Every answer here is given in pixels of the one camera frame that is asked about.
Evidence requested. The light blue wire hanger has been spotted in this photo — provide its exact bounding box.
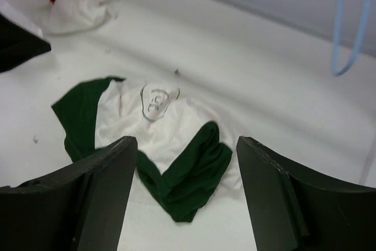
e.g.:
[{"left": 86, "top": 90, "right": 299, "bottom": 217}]
[{"left": 331, "top": 0, "right": 375, "bottom": 77}]

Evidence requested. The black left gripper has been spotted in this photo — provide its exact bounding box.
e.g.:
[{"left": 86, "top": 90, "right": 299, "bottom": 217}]
[{"left": 0, "top": 14, "right": 51, "bottom": 72}]

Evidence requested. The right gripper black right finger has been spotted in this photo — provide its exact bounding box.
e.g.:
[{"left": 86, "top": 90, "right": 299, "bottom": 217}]
[{"left": 237, "top": 136, "right": 375, "bottom": 250}]

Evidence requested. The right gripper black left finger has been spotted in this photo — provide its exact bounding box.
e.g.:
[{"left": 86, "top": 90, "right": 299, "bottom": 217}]
[{"left": 1, "top": 136, "right": 137, "bottom": 250}]

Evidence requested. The white and green t-shirt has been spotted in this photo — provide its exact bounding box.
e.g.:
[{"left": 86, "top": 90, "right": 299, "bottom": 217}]
[{"left": 52, "top": 76, "right": 242, "bottom": 223}]

